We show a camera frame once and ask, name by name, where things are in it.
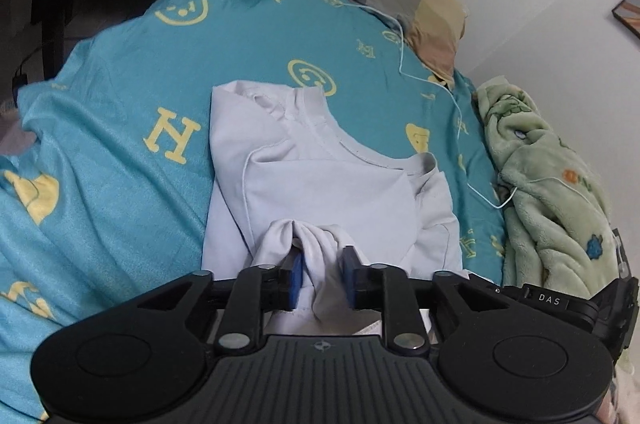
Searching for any white cable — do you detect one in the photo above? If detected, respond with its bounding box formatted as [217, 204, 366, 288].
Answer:
[330, 0, 518, 210]

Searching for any white t-shirt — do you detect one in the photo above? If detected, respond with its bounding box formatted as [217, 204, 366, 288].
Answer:
[201, 80, 471, 338]

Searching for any green printed fleece blanket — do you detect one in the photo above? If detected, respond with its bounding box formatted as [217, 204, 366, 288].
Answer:
[472, 75, 619, 300]

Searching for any black picture frame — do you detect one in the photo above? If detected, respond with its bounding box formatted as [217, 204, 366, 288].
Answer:
[611, 0, 640, 36]

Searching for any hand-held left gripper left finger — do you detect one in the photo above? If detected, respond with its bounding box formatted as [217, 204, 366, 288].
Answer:
[135, 253, 306, 353]

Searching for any teal printed bed sheet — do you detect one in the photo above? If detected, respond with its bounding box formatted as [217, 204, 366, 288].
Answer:
[0, 0, 506, 422]

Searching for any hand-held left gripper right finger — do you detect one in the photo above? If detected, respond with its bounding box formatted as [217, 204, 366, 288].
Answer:
[340, 244, 502, 355]

